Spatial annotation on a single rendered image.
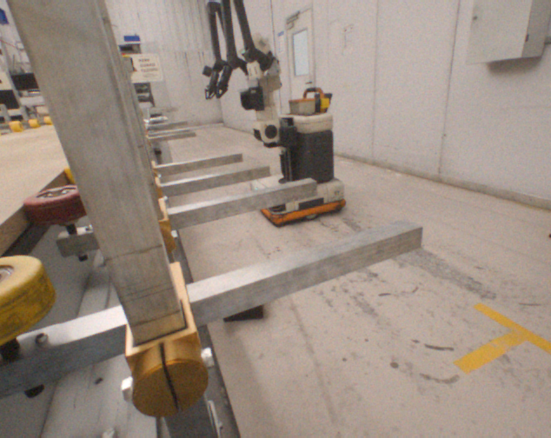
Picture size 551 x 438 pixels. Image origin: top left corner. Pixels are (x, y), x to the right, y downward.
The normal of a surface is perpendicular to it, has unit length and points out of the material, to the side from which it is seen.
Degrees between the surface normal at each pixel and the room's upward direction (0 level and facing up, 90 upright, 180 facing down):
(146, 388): 90
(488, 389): 0
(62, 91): 90
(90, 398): 0
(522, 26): 90
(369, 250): 90
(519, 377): 0
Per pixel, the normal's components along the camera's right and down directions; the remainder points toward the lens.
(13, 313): 0.89, 0.10
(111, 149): 0.40, 0.33
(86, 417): -0.10, -0.92
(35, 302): 0.99, -0.06
